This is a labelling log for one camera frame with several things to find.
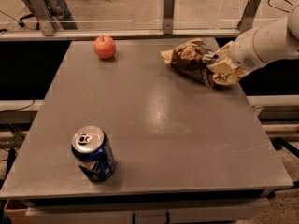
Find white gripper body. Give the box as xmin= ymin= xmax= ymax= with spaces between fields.
xmin=229 ymin=28 xmax=265 ymax=72

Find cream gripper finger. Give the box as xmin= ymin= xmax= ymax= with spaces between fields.
xmin=216 ymin=41 xmax=234 ymax=61
xmin=207 ymin=58 xmax=242 ymax=76

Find brown chip bag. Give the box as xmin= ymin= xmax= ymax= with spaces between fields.
xmin=160 ymin=38 xmax=246 ymax=87

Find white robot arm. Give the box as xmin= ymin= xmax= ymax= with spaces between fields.
xmin=207 ymin=3 xmax=299 ymax=83

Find red apple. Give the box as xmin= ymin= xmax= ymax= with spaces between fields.
xmin=93 ymin=35 xmax=116 ymax=60

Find blue soda can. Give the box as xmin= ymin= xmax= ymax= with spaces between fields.
xmin=71 ymin=126 xmax=116 ymax=182

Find person in jeans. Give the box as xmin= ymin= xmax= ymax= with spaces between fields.
xmin=22 ymin=0 xmax=78 ymax=30

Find metal barrier rail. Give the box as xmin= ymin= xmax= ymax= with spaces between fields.
xmin=0 ymin=28 xmax=241 ymax=42

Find right metal bracket post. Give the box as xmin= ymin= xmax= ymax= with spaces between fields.
xmin=237 ymin=0 xmax=262 ymax=33

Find metal bracket post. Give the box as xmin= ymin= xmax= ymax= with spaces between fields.
xmin=163 ymin=0 xmax=175 ymax=35
xmin=30 ymin=0 xmax=57 ymax=36
xmin=237 ymin=0 xmax=262 ymax=33

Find middle metal bracket post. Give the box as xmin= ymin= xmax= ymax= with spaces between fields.
xmin=163 ymin=0 xmax=175 ymax=35

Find left metal bracket post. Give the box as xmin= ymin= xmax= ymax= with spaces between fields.
xmin=30 ymin=0 xmax=57 ymax=36

